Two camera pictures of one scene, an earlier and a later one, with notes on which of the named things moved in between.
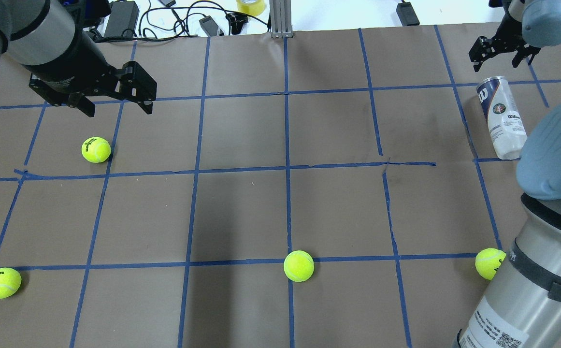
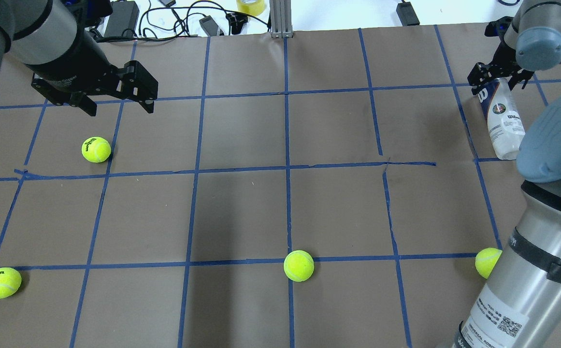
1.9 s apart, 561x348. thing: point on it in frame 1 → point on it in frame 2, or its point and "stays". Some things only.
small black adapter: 407,15 stays
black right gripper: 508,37 → 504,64
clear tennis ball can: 506,125 stays
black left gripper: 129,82 stays
